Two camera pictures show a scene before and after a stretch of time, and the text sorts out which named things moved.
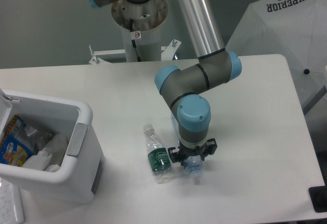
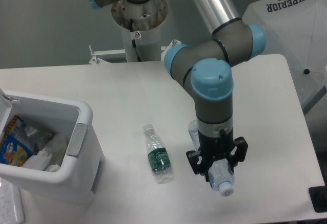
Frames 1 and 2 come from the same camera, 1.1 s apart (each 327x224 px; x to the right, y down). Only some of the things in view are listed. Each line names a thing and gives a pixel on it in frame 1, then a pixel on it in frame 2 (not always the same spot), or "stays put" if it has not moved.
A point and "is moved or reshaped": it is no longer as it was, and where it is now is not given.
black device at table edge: [318, 196] stays put
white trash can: [77, 180] stays put
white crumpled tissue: [50, 158] stays put
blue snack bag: [17, 147] stays put
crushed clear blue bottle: [193, 166] is moved or reshaped
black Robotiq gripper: [177, 155] → [214, 148]
